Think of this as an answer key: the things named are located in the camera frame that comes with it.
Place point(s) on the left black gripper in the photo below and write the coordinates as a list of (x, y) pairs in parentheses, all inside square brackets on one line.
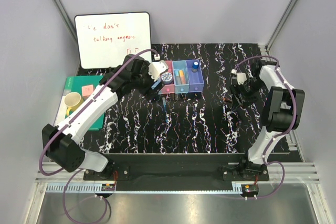
[(148, 92)]

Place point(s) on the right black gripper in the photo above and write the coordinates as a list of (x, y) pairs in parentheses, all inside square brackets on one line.
[(235, 89)]

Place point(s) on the blue white tape roll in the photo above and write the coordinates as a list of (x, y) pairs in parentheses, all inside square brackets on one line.
[(167, 78)]

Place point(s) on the pink bin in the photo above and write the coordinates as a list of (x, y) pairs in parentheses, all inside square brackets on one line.
[(169, 88)]

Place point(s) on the thin blue pen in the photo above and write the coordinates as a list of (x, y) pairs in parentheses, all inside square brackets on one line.
[(167, 116)]

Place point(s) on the blue white marker pen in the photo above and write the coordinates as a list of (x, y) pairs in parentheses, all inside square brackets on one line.
[(177, 78)]

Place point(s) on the teal blue bin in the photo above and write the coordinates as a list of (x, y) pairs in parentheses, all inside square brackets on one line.
[(182, 88)]

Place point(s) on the orange highlighter pen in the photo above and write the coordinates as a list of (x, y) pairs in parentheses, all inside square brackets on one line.
[(181, 75)]

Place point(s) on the purple bin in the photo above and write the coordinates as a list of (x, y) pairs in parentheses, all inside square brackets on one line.
[(196, 81)]

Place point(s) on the grey blue glue stick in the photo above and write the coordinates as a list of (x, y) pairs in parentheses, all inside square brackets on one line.
[(195, 66)]

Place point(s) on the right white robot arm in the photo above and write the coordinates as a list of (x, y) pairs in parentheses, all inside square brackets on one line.
[(281, 112)]

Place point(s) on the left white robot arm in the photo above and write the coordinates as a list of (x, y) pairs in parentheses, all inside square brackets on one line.
[(61, 142)]

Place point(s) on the black marbled table mat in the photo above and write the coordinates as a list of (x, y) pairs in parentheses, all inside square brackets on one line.
[(199, 122)]

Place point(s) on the white dry-erase board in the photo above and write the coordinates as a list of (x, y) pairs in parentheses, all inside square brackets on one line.
[(105, 39)]

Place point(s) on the pink eraser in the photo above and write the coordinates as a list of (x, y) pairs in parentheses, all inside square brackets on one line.
[(87, 90)]

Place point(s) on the green notebook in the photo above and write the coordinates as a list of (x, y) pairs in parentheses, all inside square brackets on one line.
[(74, 84)]

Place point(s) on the yellow cream mug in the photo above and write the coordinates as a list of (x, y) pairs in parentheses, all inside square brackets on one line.
[(73, 101)]

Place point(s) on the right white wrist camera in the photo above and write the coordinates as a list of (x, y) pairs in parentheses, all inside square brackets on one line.
[(238, 78)]

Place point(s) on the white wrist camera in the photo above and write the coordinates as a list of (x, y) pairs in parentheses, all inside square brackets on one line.
[(238, 78), (157, 68)]

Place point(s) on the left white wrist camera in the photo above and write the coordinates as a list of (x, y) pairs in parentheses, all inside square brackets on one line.
[(157, 68)]

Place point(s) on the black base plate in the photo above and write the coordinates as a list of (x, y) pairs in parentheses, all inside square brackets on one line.
[(179, 172)]

